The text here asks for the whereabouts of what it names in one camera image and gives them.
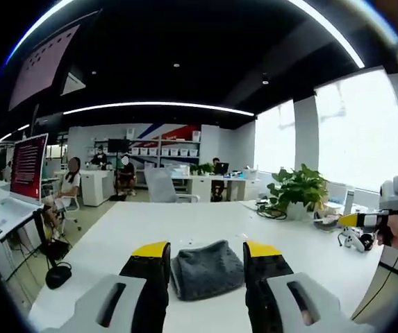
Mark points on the white game controller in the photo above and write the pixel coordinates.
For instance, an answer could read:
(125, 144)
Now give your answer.
(353, 240)

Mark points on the monitor with red screen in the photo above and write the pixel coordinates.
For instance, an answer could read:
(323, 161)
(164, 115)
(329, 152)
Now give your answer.
(28, 166)

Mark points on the grey office chair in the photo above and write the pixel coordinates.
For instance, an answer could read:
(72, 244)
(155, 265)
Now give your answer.
(160, 187)

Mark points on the white bottle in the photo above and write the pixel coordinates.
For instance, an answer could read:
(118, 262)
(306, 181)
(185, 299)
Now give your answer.
(349, 203)

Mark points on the black monitor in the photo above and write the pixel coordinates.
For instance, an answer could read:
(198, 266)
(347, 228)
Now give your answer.
(118, 145)

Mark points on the green potted plant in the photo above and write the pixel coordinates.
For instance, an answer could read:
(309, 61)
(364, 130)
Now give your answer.
(299, 189)

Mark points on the black laptop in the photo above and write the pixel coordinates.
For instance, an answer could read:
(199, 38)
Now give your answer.
(222, 168)

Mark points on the shelf with white bins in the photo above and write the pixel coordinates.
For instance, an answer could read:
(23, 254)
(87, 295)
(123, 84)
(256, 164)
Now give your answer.
(171, 151)

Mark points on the grey towel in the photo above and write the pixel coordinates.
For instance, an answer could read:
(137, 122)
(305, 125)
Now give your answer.
(205, 270)

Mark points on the black bag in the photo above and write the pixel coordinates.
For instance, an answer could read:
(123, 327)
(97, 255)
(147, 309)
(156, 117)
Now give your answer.
(58, 275)

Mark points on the small green desk plant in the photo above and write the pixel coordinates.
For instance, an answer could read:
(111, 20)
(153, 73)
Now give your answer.
(202, 169)

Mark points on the white cabinet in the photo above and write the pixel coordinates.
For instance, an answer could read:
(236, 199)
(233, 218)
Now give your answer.
(96, 187)

